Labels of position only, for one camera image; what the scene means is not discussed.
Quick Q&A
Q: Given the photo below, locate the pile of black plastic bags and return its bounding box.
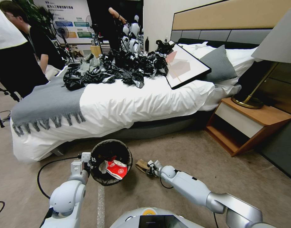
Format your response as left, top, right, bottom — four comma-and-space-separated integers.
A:
84, 40, 176, 89

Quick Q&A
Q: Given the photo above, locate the pale wooden cabinet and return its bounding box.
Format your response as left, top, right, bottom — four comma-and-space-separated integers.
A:
90, 45, 101, 58

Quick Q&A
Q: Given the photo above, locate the black standing fan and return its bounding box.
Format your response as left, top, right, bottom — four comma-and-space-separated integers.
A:
54, 25, 70, 47

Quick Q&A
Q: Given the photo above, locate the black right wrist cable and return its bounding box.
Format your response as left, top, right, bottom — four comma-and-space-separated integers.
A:
159, 176, 175, 189

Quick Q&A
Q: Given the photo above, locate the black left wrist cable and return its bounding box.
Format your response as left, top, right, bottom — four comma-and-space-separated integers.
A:
37, 155, 82, 200

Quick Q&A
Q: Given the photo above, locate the dark grey bed base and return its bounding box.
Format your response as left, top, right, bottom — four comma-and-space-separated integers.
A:
107, 110, 214, 141

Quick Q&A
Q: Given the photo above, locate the grey green cloth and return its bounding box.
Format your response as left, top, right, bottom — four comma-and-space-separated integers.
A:
78, 53, 101, 74

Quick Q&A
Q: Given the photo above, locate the red white crumpled wrapper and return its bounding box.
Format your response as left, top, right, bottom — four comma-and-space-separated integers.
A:
99, 159, 128, 181

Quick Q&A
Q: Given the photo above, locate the black framed picture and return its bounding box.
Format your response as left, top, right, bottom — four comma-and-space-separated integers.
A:
164, 43, 212, 90

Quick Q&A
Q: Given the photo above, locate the grey fringed blanket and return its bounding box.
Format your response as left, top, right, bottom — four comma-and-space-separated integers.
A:
10, 75, 87, 137

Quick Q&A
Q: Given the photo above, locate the person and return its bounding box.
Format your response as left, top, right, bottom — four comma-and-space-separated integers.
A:
108, 7, 127, 52
0, 0, 66, 74
0, 2, 49, 98

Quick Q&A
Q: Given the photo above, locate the brown paper garbage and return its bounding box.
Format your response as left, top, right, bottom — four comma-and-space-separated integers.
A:
135, 159, 151, 174

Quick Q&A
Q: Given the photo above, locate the black tripod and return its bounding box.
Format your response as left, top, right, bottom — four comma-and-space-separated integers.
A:
0, 75, 21, 129

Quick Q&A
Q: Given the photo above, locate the tan grey padded headboard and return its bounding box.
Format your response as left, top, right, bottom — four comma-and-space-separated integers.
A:
170, 0, 291, 46

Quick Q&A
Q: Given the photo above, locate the white info poster board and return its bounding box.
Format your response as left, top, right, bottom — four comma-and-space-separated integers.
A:
33, 0, 93, 45

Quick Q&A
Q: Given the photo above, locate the brass lamp with grey shade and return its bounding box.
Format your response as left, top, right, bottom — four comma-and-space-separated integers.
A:
231, 6, 291, 110

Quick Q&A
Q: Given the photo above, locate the white pillow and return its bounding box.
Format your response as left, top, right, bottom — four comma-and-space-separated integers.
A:
225, 46, 263, 74

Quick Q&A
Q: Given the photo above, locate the wooden white nightstand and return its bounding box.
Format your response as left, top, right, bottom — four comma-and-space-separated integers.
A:
205, 97, 291, 157

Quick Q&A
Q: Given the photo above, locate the white bed duvet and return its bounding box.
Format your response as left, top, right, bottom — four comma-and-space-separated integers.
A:
9, 42, 242, 162

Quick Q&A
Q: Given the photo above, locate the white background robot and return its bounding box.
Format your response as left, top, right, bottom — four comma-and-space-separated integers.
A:
121, 15, 142, 54

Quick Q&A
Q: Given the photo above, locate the black crumpled plastic bag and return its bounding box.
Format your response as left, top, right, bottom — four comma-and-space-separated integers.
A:
63, 67, 86, 92

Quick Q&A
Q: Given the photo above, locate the grey pillow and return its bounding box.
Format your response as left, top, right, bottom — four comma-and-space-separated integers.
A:
199, 44, 238, 83

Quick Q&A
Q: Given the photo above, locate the black mesh trash bin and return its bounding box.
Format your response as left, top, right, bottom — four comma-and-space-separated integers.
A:
89, 139, 133, 187

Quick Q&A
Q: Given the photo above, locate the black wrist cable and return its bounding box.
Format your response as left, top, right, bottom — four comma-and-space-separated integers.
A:
37, 155, 82, 200
159, 176, 175, 189

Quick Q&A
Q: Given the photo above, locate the white robot front shell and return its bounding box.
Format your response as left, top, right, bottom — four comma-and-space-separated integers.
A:
109, 207, 206, 228

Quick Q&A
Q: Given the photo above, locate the clear bubble wrap strip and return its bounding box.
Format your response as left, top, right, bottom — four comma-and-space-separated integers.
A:
97, 186, 106, 228

